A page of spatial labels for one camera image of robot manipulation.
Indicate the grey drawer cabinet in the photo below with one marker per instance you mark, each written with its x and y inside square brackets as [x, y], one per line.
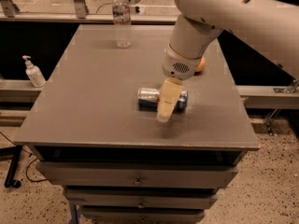
[88, 112]

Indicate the Red Bull can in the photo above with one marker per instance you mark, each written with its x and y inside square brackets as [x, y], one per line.
[150, 97]

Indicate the white pump dispenser bottle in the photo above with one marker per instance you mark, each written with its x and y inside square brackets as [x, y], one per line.
[34, 73]

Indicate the black stand leg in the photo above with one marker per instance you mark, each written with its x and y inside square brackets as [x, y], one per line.
[14, 154]

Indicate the clear plastic water bottle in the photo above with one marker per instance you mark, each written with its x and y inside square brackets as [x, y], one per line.
[122, 21]

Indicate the orange fruit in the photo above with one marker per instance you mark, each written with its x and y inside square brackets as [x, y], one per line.
[201, 65]

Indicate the grey drawer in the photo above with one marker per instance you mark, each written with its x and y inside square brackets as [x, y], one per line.
[140, 198]
[142, 215]
[137, 175]

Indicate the metal bracket on ledge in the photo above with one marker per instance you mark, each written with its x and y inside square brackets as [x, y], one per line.
[288, 89]

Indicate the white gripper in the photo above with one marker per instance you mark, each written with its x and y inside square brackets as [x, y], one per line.
[177, 64]

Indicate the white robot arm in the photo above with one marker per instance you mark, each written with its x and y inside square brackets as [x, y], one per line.
[269, 26]

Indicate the middle grey drawer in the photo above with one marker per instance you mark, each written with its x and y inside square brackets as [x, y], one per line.
[140, 198]

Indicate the grey metal railing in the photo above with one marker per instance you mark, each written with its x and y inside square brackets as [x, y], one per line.
[83, 11]

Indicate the top grey drawer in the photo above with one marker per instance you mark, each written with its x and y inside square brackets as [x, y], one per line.
[137, 175]

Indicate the bottom grey drawer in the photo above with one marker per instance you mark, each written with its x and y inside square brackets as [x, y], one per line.
[142, 215]

